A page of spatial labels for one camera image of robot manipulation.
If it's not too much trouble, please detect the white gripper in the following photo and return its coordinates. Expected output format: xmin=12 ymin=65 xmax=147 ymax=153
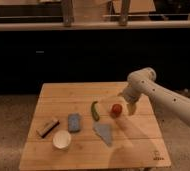
xmin=122 ymin=86 xmax=141 ymax=115

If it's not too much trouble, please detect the red apple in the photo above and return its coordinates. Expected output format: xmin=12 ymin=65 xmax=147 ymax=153
xmin=111 ymin=104 xmax=122 ymax=117

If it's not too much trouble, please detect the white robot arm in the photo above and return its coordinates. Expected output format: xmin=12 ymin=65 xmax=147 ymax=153
xmin=122 ymin=67 xmax=190 ymax=127

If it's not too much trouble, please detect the white paper cup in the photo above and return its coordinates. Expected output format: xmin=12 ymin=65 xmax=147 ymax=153
xmin=53 ymin=130 xmax=71 ymax=150

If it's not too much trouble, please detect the grey blue cloth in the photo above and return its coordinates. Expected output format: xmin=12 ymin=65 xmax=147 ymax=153
xmin=93 ymin=122 xmax=112 ymax=146

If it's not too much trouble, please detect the green chili pepper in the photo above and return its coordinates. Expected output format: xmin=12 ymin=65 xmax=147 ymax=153
xmin=91 ymin=101 xmax=100 ymax=121

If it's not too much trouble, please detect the wooden table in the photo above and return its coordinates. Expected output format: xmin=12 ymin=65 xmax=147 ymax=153
xmin=19 ymin=82 xmax=171 ymax=171

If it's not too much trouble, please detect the blue sponge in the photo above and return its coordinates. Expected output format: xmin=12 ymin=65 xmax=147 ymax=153
xmin=68 ymin=113 xmax=81 ymax=133

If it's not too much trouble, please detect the wooden black eraser block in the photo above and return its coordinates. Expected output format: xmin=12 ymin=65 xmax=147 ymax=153
xmin=36 ymin=118 xmax=60 ymax=138

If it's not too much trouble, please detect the wooden shelf rail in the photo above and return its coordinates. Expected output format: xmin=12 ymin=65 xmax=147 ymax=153
xmin=0 ymin=0 xmax=190 ymax=32

